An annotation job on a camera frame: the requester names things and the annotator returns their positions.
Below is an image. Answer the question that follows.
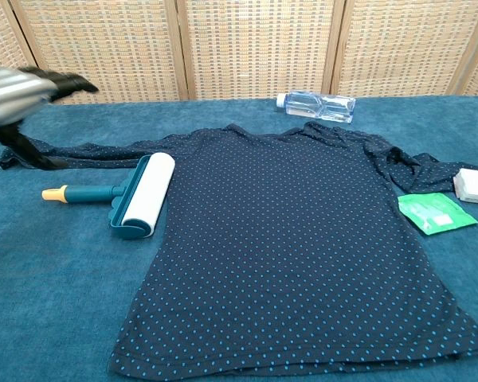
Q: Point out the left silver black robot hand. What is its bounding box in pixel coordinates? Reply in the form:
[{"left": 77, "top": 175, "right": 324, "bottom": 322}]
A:
[{"left": 0, "top": 65, "right": 100, "bottom": 172}]

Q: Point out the teal lint roller white roll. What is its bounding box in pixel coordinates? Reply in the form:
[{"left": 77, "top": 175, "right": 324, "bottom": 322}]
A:
[{"left": 41, "top": 151, "right": 175, "bottom": 241}]

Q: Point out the dark polka dot shirt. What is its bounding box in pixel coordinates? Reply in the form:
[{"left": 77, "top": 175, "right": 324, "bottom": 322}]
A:
[{"left": 0, "top": 121, "right": 478, "bottom": 377}]

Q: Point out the teal plush table cloth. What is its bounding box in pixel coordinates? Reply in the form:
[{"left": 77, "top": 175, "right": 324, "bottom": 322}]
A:
[{"left": 0, "top": 94, "right": 478, "bottom": 382}]

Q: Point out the woven bamboo folding screen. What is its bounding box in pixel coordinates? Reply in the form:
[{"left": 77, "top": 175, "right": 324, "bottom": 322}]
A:
[{"left": 0, "top": 0, "right": 478, "bottom": 116}]

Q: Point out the clear plastic water bottle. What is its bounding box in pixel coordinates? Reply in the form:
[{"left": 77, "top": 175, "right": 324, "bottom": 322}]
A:
[{"left": 276, "top": 90, "right": 357, "bottom": 124}]

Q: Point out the green foil packet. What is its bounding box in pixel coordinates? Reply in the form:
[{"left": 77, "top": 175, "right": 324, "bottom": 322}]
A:
[{"left": 397, "top": 192, "right": 478, "bottom": 236}]

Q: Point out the white tissue pack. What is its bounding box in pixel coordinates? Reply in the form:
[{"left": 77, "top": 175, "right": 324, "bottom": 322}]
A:
[{"left": 453, "top": 167, "right": 478, "bottom": 206}]

